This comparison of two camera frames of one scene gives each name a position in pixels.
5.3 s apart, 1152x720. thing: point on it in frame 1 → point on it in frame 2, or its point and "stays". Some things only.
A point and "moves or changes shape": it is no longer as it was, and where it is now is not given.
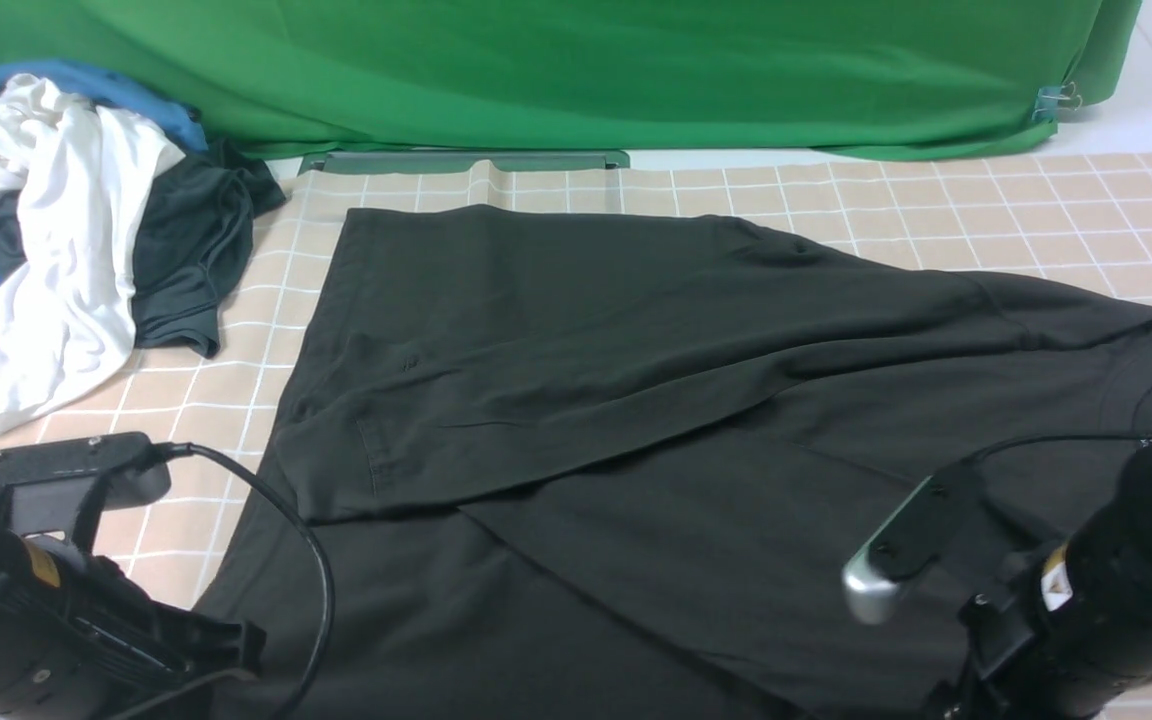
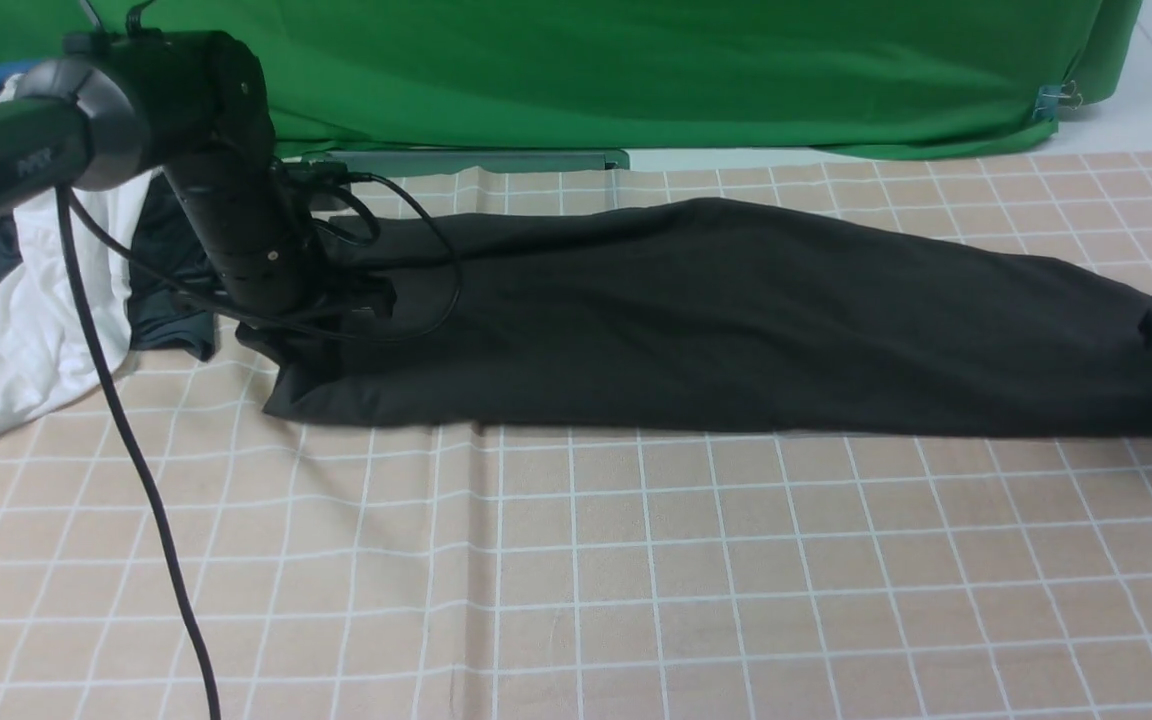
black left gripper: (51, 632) → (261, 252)
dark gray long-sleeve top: (572, 464) moves or changes shape
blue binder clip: (1050, 98) stays
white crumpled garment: (67, 310) stays
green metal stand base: (448, 160) stays
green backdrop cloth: (688, 77) stays
